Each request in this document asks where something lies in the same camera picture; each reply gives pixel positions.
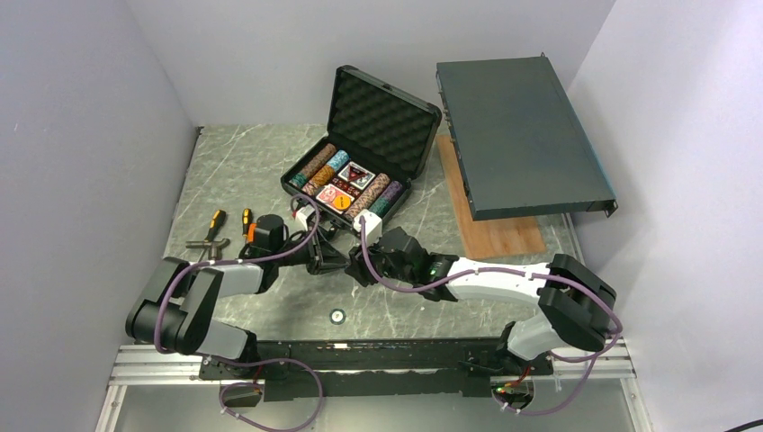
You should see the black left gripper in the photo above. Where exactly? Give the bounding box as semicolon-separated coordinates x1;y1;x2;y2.
274;226;351;275

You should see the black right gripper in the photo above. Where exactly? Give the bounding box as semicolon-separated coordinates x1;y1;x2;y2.
346;230;417;286

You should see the teal poker chip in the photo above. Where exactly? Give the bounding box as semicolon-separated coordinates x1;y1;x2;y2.
329;309;346;325

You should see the yellow big blind button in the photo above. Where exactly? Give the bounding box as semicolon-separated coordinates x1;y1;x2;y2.
332;194;353;212

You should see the red black all-in triangle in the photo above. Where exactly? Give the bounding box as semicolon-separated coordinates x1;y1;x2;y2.
341;163;373;189

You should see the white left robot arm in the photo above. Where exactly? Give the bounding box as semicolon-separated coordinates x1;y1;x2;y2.
125;214;349;378

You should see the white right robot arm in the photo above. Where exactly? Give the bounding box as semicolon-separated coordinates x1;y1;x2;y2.
346;219;624;374

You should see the black poker set case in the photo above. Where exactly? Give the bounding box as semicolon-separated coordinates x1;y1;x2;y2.
280;65;443;221

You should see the red playing card deck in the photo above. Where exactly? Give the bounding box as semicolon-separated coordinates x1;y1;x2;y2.
316;184;351;215

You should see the green chip stack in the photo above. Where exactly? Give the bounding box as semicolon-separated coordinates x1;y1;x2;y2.
368;196;392;218

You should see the red die in case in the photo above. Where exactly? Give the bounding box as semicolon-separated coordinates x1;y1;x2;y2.
330;176;363;199

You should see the brown blue chip row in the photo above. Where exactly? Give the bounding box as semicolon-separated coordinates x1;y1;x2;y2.
343;173;390;221

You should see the orange yellow chip stack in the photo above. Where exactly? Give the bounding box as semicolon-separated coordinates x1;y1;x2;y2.
301;164;336;196

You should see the purple chip stack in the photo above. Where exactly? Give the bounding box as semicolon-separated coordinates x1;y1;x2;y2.
380;181;403;203

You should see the blue playing card deck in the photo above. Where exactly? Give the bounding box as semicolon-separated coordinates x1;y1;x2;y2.
337;161;376;191

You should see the light blue chip stack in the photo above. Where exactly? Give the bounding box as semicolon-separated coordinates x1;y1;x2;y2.
327;150;350;172

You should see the grey metal pipe fitting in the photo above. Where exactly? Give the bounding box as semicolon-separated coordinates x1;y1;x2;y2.
184;238;230;262

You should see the brown grey chip row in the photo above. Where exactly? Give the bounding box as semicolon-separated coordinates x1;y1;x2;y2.
289;143;337;188

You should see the wooden board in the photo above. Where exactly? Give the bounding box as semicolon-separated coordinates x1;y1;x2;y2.
435;135;546;260

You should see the dark teal rack server box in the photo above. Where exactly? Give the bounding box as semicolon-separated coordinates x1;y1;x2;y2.
435;55;618;221

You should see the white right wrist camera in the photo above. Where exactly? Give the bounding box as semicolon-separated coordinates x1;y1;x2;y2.
353;210;382;246

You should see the orange black handled screwdriver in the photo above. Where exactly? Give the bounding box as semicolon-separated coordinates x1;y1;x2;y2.
241;208;256;244

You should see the black yellow handled screwdriver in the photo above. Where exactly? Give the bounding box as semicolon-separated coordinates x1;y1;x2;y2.
203;209;228;240

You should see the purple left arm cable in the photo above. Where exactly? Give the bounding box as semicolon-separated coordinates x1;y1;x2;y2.
152;196;326;432

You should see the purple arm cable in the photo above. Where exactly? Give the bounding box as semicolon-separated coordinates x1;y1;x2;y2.
357;215;624;418
152;196;326;432

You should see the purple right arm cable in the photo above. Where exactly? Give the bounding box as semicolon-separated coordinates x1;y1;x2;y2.
357;215;624;418

